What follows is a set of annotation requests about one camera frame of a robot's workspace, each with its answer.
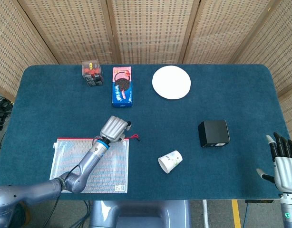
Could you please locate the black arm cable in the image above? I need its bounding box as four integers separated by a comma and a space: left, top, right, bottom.
39, 163, 82, 228

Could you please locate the black cardboard box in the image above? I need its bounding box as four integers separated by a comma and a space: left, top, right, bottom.
197, 119, 231, 148

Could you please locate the clear mesh zipper pouch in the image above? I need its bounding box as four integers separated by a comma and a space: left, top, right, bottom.
49, 134, 141, 194

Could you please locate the white paper plate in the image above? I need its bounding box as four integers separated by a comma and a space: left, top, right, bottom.
152, 66, 192, 100

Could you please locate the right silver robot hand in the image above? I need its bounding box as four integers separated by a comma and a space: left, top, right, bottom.
256, 132, 292, 194

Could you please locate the grey-blue robot torso base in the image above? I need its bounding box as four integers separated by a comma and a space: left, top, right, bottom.
89, 200, 192, 228

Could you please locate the clear box of red items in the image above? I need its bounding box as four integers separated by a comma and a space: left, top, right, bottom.
81, 60, 105, 87

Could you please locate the black cables and power strip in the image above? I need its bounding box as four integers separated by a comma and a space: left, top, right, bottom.
0, 95, 13, 148

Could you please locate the blue pink cookie box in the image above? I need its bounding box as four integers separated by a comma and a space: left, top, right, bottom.
111, 66, 133, 108

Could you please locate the white paper cup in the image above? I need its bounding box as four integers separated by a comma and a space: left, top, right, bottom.
157, 150, 183, 174

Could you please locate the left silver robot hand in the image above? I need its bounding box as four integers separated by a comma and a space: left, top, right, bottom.
99, 115, 132, 143

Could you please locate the woven bamboo folding screen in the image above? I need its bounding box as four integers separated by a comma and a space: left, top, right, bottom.
0, 0, 292, 143

